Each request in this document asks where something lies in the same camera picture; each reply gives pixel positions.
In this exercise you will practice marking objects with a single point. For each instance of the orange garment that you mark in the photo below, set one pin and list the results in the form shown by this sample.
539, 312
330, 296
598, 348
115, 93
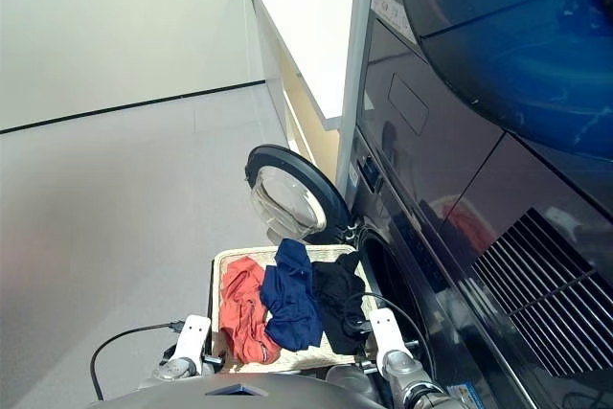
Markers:
239, 294

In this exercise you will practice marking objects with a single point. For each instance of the black garment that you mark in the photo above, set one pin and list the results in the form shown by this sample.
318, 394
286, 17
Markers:
335, 294

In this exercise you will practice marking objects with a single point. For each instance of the navy blue garment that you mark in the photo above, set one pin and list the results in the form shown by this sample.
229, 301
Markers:
287, 303

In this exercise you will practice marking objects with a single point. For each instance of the pale woven laundry basket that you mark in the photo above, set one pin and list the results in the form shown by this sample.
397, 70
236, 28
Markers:
297, 357

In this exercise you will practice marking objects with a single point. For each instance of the grey front-load washing machine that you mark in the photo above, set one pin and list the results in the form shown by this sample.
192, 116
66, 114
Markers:
431, 313

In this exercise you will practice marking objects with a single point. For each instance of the round glass washing machine door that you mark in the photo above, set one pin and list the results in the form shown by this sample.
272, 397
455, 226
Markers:
330, 203

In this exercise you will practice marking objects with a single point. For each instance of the silver robot leg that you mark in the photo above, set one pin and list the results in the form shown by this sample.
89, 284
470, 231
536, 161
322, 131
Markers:
349, 382

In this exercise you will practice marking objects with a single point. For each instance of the grey robot torso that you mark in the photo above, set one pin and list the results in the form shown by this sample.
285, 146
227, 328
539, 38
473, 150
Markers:
191, 394

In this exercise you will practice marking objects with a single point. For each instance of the blue white washer label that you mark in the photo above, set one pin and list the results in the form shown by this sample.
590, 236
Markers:
354, 174

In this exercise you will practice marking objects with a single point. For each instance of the dark stacked dryer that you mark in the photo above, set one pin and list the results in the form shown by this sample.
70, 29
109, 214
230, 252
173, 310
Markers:
479, 69

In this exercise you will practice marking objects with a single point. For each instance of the white counter cabinet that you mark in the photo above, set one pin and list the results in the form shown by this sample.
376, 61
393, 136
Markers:
306, 45

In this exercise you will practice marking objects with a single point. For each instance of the white dryer label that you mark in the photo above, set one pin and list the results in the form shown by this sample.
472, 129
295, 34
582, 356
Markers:
392, 11

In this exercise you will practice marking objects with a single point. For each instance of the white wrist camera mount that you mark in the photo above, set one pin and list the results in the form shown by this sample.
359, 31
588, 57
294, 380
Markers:
384, 332
191, 337

